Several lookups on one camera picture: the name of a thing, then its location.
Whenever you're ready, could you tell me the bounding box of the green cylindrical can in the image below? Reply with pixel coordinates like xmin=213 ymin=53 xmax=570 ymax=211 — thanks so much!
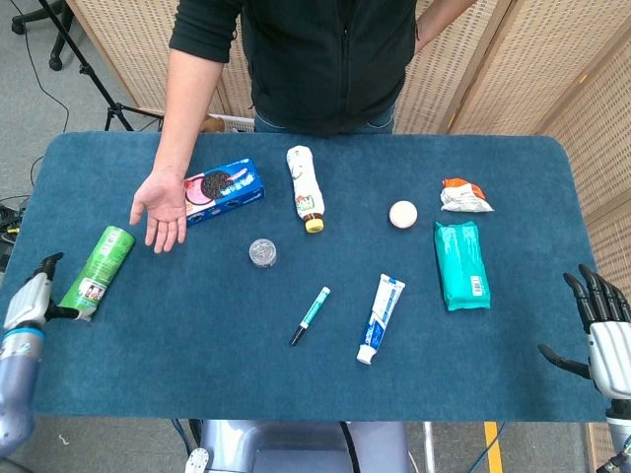
xmin=59 ymin=225 xmax=136 ymax=322

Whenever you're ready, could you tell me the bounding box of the person's black jacket torso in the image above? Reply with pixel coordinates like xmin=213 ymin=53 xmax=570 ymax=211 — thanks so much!
xmin=169 ymin=0 xmax=429 ymax=137

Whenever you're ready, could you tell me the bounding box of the white orange snack bag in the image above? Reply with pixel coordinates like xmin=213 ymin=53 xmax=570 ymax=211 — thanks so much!
xmin=440 ymin=177 xmax=495 ymax=214

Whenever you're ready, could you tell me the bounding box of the teal marker pen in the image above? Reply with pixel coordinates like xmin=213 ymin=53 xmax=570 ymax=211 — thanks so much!
xmin=289 ymin=286 xmax=332 ymax=347

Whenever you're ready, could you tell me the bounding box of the white bottle yellow cap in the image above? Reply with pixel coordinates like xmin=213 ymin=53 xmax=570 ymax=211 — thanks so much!
xmin=286 ymin=144 xmax=326 ymax=234

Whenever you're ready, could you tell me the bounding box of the person's open hand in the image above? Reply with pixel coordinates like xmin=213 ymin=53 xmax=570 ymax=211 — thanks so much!
xmin=128 ymin=169 xmax=189 ymax=254

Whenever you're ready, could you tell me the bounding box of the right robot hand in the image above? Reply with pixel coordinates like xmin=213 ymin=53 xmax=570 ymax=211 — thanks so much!
xmin=537 ymin=264 xmax=631 ymax=401

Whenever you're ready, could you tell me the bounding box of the person's forearm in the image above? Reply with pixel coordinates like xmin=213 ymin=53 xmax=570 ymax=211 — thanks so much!
xmin=151 ymin=46 xmax=228 ymax=179

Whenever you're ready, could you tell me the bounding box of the robot torso base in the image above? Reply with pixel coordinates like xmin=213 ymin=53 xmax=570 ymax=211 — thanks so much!
xmin=183 ymin=419 xmax=412 ymax=473

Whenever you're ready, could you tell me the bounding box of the teal tissue pack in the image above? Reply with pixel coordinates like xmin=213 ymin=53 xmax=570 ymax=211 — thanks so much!
xmin=433 ymin=220 xmax=493 ymax=311

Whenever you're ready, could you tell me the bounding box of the blue cookie box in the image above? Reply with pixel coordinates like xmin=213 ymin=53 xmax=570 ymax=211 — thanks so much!
xmin=182 ymin=158 xmax=266 ymax=228

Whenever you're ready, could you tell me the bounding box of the white blue toothpaste tube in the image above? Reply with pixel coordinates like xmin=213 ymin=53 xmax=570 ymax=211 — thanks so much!
xmin=356 ymin=273 xmax=407 ymax=366

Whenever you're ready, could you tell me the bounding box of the blue table mat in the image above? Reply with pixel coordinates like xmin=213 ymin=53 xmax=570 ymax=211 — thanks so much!
xmin=0 ymin=130 xmax=608 ymax=424

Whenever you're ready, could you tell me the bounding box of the white round ball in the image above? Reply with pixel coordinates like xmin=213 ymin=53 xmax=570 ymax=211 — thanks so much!
xmin=388 ymin=200 xmax=419 ymax=230

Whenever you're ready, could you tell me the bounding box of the black tripod stand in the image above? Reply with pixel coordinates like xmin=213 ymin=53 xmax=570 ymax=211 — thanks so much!
xmin=36 ymin=0 xmax=165 ymax=132

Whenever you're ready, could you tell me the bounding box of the black office chair base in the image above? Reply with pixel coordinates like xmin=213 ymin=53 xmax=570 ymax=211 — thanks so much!
xmin=10 ymin=0 xmax=76 ymax=72

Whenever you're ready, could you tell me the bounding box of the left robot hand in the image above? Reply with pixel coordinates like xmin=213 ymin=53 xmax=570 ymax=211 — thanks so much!
xmin=3 ymin=252 xmax=81 ymax=331

